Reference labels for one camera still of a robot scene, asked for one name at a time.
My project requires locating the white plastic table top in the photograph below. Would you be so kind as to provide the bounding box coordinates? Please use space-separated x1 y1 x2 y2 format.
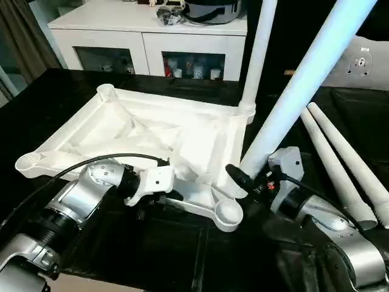
15 84 256 234

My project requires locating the white plastic table leg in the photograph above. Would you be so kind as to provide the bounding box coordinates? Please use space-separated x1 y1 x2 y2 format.
236 0 279 126
306 101 389 230
300 108 379 231
226 0 379 199

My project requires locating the black work mat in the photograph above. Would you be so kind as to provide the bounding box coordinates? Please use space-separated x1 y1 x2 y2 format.
0 67 389 292

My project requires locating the black cabinet with gold label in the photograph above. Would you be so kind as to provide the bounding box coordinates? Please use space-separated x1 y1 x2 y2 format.
243 0 332 87

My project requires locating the white cabinet with glass doors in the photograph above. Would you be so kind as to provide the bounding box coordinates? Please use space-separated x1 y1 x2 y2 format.
47 0 250 83

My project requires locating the dark clutter pile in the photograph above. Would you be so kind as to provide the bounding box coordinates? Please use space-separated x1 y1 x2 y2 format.
154 2 187 27

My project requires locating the grey brown curtain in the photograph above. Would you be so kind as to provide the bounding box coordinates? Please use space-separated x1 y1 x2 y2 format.
0 0 69 101

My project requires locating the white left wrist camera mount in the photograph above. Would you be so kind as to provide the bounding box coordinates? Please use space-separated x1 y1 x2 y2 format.
124 164 177 209

